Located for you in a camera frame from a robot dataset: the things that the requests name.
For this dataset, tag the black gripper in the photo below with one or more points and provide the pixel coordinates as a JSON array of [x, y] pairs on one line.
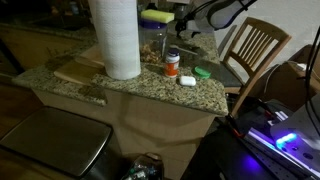
[[182, 25]]

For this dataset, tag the white bar of soap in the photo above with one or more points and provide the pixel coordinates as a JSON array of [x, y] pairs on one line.
[[187, 81]]

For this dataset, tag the metal cup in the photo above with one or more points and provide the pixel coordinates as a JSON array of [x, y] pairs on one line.
[[180, 12]]

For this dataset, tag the yellow sponge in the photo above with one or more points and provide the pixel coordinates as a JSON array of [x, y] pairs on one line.
[[157, 16]]

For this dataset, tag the clear jar purple lid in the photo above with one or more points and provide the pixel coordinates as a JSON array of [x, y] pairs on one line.
[[151, 36]]

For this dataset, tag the orange pill bottle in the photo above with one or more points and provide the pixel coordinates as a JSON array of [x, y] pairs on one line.
[[172, 66]]

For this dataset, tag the white paper towel roll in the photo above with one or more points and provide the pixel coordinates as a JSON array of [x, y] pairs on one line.
[[116, 40]]

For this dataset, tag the wooden chair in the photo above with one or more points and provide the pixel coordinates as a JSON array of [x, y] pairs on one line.
[[256, 73]]

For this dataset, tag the brown cardboard box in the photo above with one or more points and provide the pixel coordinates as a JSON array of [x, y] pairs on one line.
[[286, 90]]

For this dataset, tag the wooden cutting board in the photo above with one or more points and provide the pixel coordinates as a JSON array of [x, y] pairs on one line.
[[75, 71]]

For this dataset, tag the plastic bag of bottles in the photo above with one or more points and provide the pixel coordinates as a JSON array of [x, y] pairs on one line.
[[143, 168]]

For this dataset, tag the steel trash can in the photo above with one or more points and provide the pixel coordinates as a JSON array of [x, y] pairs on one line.
[[56, 138]]

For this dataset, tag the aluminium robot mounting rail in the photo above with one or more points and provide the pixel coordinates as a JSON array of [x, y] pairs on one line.
[[266, 146]]

